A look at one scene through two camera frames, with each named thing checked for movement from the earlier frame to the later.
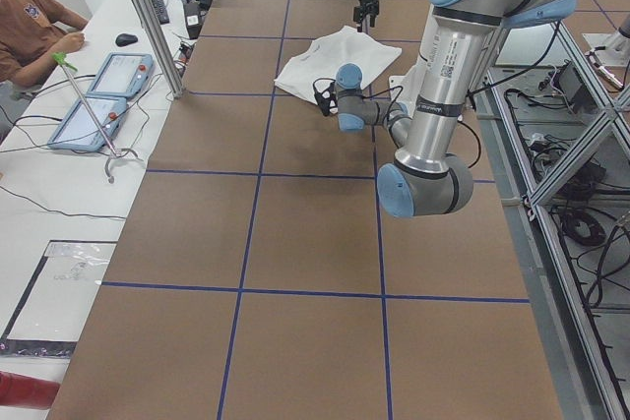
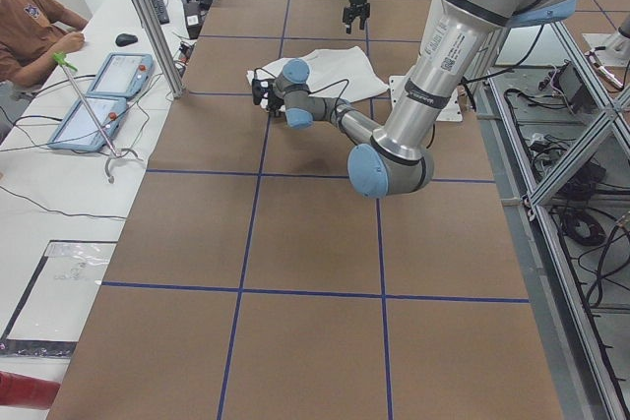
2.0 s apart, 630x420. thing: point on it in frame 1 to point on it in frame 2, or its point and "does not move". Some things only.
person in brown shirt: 32,30 does not move
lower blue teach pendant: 79,130 does not move
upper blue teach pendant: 122,76 does not move
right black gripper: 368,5 to 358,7
